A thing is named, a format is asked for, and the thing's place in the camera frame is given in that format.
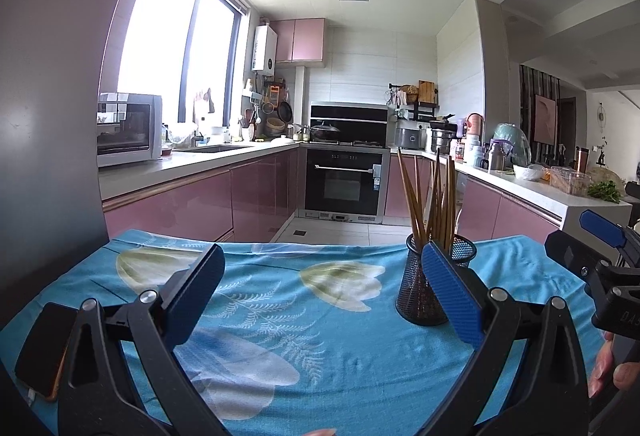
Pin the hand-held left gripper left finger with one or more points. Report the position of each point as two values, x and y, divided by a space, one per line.
197 296

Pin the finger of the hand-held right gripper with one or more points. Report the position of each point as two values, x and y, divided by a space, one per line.
602 226
565 246

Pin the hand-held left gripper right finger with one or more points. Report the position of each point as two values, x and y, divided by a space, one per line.
447 296

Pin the black mesh holder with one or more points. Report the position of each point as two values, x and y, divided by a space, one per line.
415 291

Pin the bundle of wooden chopsticks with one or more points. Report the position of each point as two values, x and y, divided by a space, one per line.
440 206

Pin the person's right hand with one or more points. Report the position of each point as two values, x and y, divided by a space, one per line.
602 371

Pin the person's left hand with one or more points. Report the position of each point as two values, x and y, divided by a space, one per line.
320 432

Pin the green leafy vegetable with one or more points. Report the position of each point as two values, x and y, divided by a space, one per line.
605 192

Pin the clear plastic container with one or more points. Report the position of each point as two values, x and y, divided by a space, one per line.
570 181

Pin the pink base cabinets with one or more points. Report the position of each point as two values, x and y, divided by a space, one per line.
500 216
190 206

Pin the white bowl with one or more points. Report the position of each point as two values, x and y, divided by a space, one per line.
527 174

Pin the steel thermos flask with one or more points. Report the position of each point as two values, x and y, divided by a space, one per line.
496 159

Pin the blue floral tablecloth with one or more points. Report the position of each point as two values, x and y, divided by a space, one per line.
325 341

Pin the white kitchen countertop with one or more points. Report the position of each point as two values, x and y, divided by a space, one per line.
150 174

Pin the steel kitchen sink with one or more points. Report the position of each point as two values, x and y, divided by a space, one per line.
220 148

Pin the built-in black oven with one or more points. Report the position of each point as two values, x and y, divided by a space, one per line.
345 186

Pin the pink electric kettle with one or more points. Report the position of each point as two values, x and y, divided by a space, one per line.
474 124

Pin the steel stock pot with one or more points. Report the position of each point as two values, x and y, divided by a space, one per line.
441 139

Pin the steel rice cooker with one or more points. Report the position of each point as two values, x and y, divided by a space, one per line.
410 139

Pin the black smartphone orange case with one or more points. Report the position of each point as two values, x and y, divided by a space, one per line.
42 351

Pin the white microwave oven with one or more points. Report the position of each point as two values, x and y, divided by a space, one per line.
127 131

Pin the hanging frying pan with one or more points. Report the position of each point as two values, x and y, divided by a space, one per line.
284 112

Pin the wok with lid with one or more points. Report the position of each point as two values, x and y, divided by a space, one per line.
325 132

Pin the wooden cutting board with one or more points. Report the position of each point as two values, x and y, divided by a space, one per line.
426 91

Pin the black range hood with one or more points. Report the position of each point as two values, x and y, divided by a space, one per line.
350 114

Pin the grey refrigerator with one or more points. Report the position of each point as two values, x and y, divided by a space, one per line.
50 116

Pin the white water heater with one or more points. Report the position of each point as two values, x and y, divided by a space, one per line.
265 49

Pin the large kitchen window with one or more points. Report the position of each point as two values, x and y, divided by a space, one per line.
155 41

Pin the framed wall picture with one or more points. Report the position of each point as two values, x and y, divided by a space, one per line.
545 119

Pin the pink wall cabinet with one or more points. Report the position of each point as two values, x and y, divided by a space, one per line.
305 41

